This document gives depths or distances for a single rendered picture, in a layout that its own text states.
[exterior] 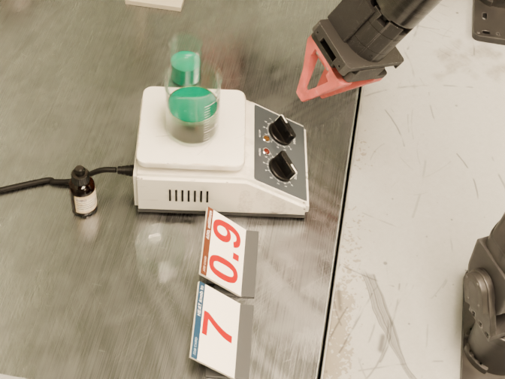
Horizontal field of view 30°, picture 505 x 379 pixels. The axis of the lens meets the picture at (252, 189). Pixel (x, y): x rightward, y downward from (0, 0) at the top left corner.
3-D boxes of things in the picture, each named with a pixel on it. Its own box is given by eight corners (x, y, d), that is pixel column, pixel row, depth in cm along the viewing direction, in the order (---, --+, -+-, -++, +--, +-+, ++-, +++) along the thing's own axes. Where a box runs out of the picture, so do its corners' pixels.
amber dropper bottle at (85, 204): (65, 204, 109) (59, 165, 104) (87, 192, 111) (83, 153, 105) (80, 220, 108) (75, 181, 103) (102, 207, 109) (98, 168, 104)
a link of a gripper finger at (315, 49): (271, 74, 107) (320, 21, 100) (312, 69, 112) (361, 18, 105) (301, 123, 105) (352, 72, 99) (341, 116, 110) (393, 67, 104)
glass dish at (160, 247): (149, 281, 103) (148, 270, 102) (128, 245, 106) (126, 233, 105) (193, 262, 105) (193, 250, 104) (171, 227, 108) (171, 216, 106)
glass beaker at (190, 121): (191, 101, 109) (191, 46, 103) (232, 129, 107) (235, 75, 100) (148, 134, 106) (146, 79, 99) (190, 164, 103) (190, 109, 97)
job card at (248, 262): (258, 232, 108) (261, 210, 105) (254, 298, 103) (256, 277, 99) (205, 228, 108) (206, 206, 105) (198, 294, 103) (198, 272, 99)
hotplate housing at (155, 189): (303, 139, 118) (310, 93, 112) (306, 222, 110) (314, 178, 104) (125, 131, 117) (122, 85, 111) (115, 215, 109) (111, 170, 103)
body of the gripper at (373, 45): (306, 30, 100) (349, -16, 95) (365, 25, 108) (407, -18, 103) (338, 80, 99) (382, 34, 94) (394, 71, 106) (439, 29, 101)
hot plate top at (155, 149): (246, 95, 111) (246, 89, 111) (244, 171, 104) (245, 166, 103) (143, 90, 111) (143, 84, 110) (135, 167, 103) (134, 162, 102)
